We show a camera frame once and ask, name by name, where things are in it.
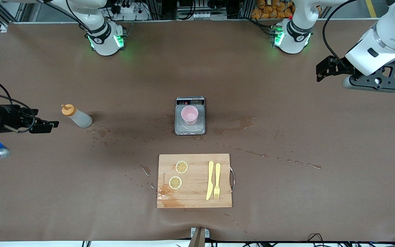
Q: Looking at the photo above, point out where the clear sauce bottle orange cap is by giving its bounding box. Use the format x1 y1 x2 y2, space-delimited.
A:
61 104 93 129

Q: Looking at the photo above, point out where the pink plastic cup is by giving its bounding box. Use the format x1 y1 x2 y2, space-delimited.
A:
181 105 199 126

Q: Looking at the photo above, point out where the pile of orange snack bags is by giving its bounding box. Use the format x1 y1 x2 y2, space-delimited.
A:
251 0 296 19

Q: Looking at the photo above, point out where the white terminal strip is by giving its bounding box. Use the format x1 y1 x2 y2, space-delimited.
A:
177 10 227 20

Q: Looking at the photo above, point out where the silver digital kitchen scale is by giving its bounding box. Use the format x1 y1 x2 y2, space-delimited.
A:
175 96 206 136

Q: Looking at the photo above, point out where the white power strip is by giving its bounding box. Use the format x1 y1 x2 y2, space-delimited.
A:
110 0 150 20

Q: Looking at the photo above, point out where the yellow plastic fork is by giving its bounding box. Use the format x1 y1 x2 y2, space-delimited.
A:
214 163 221 200

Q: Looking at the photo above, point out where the yellow plastic knife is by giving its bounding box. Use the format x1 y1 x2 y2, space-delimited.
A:
206 161 215 201

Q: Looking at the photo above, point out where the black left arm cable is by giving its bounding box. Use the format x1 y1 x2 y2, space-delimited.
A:
322 0 352 67

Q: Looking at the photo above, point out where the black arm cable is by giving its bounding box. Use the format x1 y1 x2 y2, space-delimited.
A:
322 0 352 67
0 0 93 133

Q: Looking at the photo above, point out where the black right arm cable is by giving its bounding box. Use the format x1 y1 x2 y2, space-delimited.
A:
0 0 93 133

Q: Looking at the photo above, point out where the wooden cutting board metal handle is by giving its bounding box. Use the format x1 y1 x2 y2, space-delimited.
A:
157 154 236 209

